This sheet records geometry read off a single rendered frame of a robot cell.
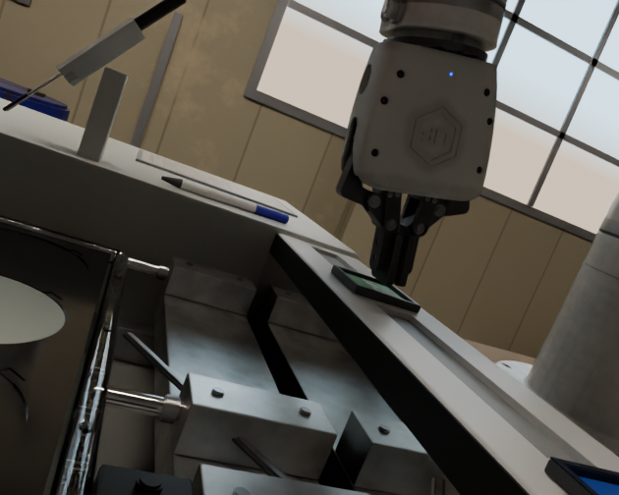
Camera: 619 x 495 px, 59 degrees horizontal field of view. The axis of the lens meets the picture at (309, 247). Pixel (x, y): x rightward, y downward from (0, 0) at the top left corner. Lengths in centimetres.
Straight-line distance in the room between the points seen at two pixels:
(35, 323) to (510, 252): 331
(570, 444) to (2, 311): 29
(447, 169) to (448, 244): 290
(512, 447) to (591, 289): 37
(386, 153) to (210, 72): 247
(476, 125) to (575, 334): 27
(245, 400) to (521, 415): 14
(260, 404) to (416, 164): 19
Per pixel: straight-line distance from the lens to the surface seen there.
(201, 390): 29
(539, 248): 365
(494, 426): 25
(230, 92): 284
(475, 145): 41
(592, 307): 59
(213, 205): 54
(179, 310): 48
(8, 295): 37
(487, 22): 40
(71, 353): 31
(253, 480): 24
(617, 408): 60
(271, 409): 30
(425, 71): 39
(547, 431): 29
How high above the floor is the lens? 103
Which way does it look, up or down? 8 degrees down
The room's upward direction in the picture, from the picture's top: 21 degrees clockwise
